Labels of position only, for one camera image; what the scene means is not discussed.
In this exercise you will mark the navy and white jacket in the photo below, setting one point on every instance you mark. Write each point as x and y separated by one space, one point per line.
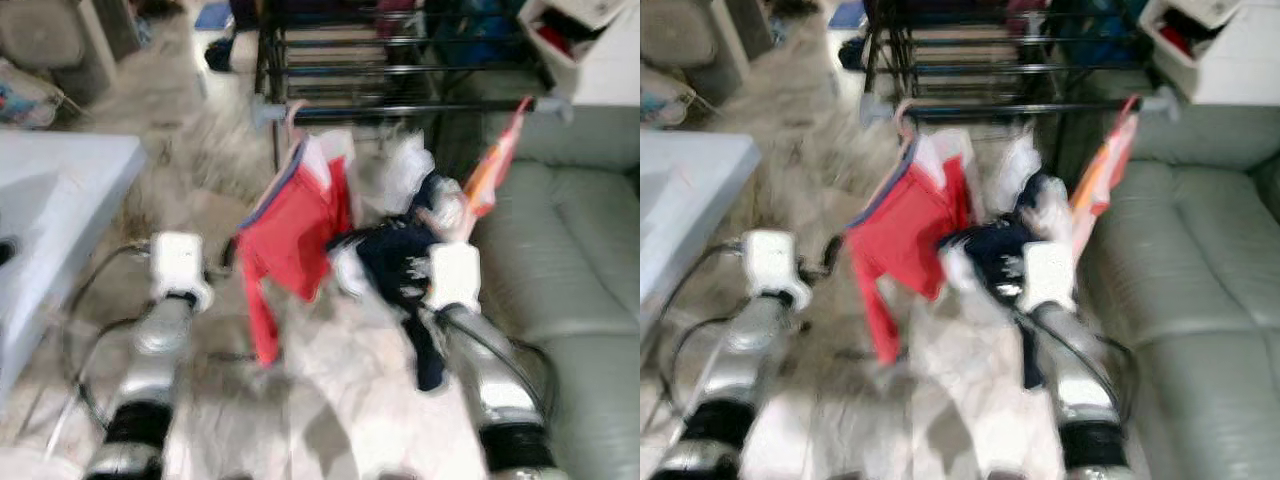
395 260
1000 255

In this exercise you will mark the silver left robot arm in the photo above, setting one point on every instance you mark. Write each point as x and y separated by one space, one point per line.
750 345
160 340

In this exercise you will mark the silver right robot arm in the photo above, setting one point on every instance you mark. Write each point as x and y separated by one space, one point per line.
1080 380
490 370

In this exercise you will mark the pink plastic hanger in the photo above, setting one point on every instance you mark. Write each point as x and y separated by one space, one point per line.
903 118
293 120

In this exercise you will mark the red garment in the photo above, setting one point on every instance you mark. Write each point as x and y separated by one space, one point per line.
295 230
905 230

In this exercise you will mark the white folding table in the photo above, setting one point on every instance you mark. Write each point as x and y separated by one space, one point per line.
690 190
60 200

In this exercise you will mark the cartoon print kids chair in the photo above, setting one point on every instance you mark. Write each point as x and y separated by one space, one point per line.
25 100
660 100

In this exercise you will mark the grey leather sofa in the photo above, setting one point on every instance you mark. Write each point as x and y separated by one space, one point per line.
590 300
1200 300

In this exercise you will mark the black metal shelf rack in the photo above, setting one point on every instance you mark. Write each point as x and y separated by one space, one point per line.
330 50
950 50

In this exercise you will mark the dark grey speaker box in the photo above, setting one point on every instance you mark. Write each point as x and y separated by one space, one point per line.
40 35
680 30

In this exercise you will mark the orange white garment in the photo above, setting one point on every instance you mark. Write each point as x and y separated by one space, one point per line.
1100 175
490 170

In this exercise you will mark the white storage box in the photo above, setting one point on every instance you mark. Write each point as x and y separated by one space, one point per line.
610 70
1240 60

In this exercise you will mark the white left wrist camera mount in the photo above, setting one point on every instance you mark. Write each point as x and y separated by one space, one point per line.
772 262
180 265

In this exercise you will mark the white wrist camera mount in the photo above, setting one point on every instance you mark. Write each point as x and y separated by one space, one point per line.
180 265
1048 275
455 275
772 262

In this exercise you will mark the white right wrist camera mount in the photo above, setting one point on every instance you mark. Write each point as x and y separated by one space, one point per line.
1048 275
455 275

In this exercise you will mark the black clothes rail grey ends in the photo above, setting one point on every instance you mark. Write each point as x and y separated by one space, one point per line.
420 106
1010 108

